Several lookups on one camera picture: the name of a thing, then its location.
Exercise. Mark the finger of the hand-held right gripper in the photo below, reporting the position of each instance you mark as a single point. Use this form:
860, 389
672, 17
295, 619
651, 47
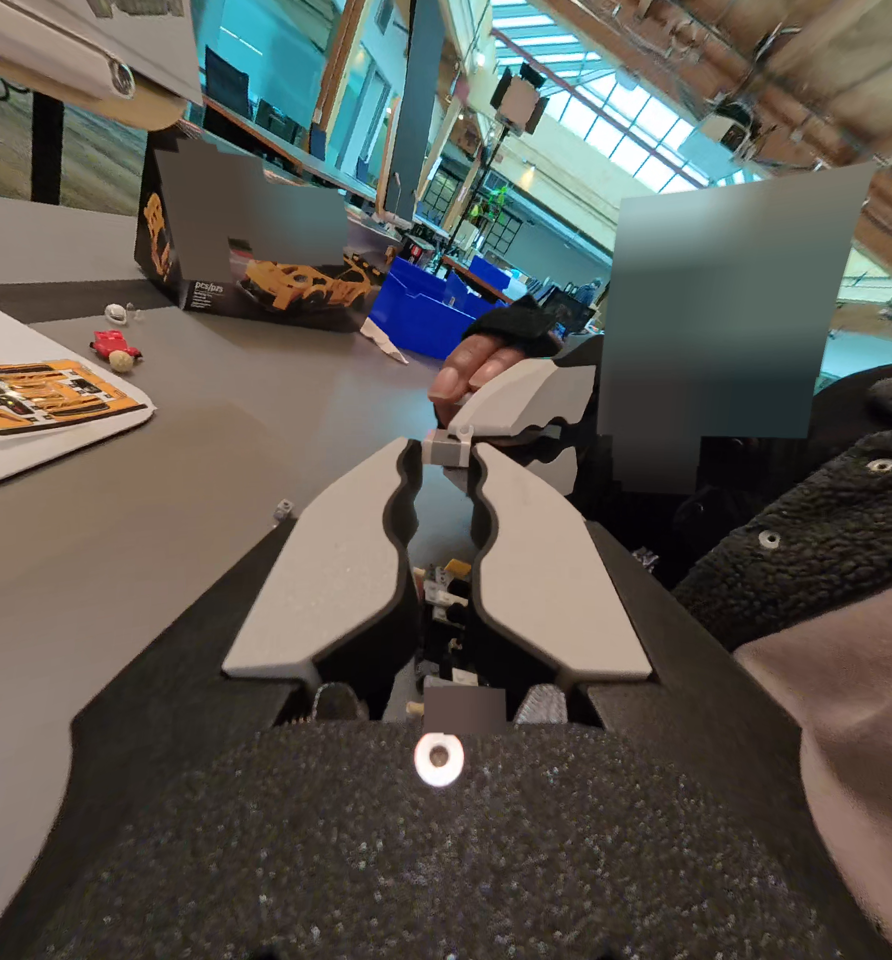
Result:
558, 469
521, 394

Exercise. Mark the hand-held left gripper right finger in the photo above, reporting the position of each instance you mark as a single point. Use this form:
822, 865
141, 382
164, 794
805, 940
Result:
551, 585

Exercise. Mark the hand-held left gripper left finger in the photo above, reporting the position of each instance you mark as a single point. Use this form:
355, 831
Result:
326, 570

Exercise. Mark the light grey brick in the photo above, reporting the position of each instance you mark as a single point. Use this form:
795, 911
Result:
446, 450

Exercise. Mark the grey desk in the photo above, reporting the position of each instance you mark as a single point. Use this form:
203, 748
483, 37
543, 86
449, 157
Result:
191, 420

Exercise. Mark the person's right hand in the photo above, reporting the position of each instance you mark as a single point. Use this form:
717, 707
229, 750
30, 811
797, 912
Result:
464, 367

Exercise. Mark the small grey brick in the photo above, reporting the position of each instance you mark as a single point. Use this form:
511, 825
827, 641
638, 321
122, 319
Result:
284, 510

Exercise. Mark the toy car chassis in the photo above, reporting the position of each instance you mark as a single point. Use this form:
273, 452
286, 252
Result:
442, 592

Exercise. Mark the blue bin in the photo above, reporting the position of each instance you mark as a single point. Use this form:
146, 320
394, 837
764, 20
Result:
494, 274
416, 315

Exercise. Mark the white paper scrap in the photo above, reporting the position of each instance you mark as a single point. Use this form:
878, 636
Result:
382, 339

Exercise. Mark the small black box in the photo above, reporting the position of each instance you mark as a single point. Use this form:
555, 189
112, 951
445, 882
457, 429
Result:
416, 249

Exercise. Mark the toy car box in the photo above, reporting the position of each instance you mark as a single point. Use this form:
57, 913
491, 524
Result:
303, 289

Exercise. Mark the black fleece jacket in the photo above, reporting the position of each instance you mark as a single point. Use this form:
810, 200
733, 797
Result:
828, 525

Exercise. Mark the beige round toy piece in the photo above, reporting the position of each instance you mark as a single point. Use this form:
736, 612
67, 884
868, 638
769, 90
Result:
121, 361

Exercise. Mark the studio light on stand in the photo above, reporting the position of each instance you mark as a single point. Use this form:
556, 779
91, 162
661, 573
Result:
519, 101

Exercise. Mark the dark grey display board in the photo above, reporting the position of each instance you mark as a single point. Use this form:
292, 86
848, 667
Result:
416, 105

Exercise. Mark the red toy piece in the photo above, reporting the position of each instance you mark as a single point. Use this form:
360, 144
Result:
108, 341

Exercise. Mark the orange sticker sheet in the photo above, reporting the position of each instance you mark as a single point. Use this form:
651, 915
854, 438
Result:
48, 394

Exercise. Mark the white round toy piece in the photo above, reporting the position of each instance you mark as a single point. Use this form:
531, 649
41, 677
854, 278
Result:
116, 312

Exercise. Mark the long wooden table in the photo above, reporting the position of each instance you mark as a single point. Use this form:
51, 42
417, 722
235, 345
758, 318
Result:
288, 150

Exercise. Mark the pale pink cloth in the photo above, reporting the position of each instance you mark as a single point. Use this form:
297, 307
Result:
865, 712

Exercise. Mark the black office chair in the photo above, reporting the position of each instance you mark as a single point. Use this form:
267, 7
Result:
225, 75

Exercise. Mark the wooden side table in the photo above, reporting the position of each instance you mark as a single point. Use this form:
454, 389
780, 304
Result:
41, 67

